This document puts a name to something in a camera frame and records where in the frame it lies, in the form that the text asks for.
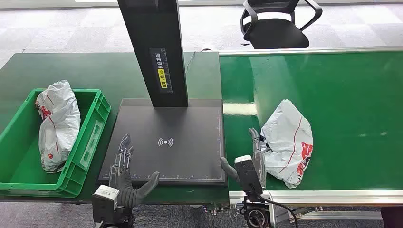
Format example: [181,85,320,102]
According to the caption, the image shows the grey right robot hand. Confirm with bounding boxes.
[220,127,268,189]

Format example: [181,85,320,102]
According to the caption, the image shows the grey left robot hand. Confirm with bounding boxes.
[108,133,161,203]

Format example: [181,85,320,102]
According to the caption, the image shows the white package with black tear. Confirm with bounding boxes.
[260,99,314,189]

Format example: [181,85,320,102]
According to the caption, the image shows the white package with red print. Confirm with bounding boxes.
[35,80,82,173]

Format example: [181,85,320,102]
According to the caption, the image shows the green conveyor belt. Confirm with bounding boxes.
[219,51,403,192]

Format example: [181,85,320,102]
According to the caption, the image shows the black conveyor support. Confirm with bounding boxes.
[380,206,403,228]

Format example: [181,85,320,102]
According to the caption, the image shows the black scanner platform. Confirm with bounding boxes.
[97,98,228,186]

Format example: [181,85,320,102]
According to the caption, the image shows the green plastic crate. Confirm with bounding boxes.
[0,88,112,199]

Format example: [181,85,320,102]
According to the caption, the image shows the dark green table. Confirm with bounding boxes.
[0,51,230,205]

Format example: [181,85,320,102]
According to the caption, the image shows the black and yellow column label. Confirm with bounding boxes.
[149,47,173,94]

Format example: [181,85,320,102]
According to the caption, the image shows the black office chair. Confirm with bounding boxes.
[240,0,323,50]

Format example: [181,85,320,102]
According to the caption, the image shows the black scanner column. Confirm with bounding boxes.
[117,0,189,109]

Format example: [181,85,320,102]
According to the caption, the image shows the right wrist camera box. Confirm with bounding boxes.
[234,154,264,194]

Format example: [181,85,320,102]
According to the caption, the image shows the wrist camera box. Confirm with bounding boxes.
[91,184,120,225]
[234,154,264,194]

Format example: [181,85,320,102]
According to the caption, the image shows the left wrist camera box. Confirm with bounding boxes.
[91,184,120,225]

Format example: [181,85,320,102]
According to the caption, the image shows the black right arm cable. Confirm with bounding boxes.
[259,193,299,228]

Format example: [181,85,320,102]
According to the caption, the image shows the thin black table cable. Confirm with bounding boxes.
[185,51,197,75]

